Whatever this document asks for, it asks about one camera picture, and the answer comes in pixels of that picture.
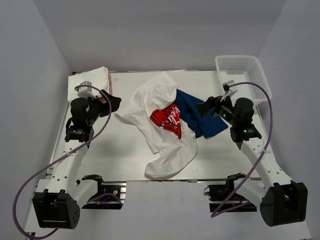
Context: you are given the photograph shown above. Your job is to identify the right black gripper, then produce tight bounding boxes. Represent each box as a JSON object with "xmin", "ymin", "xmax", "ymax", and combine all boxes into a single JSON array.
[{"xmin": 194, "ymin": 92, "xmax": 239, "ymax": 127}]

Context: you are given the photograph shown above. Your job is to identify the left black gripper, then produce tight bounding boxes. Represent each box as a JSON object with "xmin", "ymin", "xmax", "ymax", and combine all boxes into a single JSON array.
[{"xmin": 86, "ymin": 89, "xmax": 122, "ymax": 126}]

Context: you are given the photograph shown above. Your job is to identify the blue t-shirt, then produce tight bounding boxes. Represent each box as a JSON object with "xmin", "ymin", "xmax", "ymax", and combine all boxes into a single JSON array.
[{"xmin": 174, "ymin": 89, "xmax": 228, "ymax": 139}]

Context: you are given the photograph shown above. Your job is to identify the white red-print t-shirt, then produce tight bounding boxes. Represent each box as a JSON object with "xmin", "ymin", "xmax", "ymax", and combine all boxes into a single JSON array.
[{"xmin": 116, "ymin": 72, "xmax": 198, "ymax": 179}]

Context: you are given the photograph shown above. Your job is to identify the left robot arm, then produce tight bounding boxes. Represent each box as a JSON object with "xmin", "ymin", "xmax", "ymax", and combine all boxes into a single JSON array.
[{"xmin": 32, "ymin": 92, "xmax": 122, "ymax": 229}]

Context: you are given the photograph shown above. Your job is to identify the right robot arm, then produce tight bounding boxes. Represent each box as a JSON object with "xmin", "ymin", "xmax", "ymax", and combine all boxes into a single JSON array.
[{"xmin": 195, "ymin": 96, "xmax": 308, "ymax": 227}]

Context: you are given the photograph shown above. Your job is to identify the folded white t-shirt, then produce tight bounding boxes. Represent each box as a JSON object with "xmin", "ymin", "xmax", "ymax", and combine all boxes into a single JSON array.
[{"xmin": 67, "ymin": 66, "xmax": 109, "ymax": 103}]

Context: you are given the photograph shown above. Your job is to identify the white plastic basket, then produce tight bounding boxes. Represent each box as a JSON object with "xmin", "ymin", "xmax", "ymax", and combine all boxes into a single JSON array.
[{"xmin": 215, "ymin": 55, "xmax": 272, "ymax": 106}]

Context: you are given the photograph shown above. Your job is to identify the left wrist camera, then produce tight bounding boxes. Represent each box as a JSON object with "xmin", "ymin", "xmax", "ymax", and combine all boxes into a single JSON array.
[{"xmin": 76, "ymin": 81, "xmax": 96, "ymax": 99}]

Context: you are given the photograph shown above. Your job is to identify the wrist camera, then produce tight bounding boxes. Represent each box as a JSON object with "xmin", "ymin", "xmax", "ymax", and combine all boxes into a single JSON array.
[
  {"xmin": 221, "ymin": 80, "xmax": 238, "ymax": 101},
  {"xmin": 76, "ymin": 81, "xmax": 96, "ymax": 99}
]

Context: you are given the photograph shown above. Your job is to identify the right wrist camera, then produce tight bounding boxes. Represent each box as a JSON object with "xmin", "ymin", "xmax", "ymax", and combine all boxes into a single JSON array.
[{"xmin": 221, "ymin": 80, "xmax": 238, "ymax": 101}]

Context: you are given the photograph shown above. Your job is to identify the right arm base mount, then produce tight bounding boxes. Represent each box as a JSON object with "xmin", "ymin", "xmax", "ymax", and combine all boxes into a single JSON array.
[{"xmin": 203, "ymin": 173, "xmax": 257, "ymax": 213}]

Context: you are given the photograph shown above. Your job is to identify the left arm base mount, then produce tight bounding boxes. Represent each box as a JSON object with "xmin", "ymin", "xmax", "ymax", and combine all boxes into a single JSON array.
[{"xmin": 81, "ymin": 174, "xmax": 126, "ymax": 210}]

